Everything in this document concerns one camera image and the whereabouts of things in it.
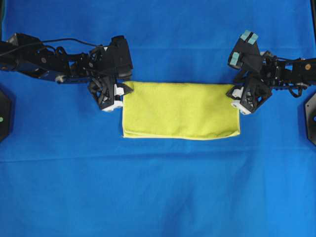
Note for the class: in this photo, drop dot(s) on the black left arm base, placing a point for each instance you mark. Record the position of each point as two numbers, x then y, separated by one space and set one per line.
5 115

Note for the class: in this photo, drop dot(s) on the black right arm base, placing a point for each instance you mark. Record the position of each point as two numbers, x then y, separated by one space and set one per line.
310 118

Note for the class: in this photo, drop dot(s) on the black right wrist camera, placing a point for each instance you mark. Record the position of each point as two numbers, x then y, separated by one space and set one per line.
245 55

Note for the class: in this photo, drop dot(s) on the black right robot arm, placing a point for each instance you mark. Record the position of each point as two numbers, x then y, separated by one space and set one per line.
260 74

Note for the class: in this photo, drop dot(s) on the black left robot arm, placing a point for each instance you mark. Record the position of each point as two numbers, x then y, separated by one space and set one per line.
30 56

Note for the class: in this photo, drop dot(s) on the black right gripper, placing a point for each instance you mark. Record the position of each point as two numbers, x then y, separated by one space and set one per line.
252 94

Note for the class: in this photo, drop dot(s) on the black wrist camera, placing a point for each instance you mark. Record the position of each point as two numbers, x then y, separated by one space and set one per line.
245 55
115 59

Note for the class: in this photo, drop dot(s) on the yellow-green towel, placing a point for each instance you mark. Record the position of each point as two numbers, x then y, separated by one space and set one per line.
191 111

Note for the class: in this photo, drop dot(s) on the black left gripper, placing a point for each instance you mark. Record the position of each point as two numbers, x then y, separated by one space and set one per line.
104 89

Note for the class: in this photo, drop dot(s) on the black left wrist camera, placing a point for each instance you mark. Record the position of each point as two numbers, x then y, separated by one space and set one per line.
115 59

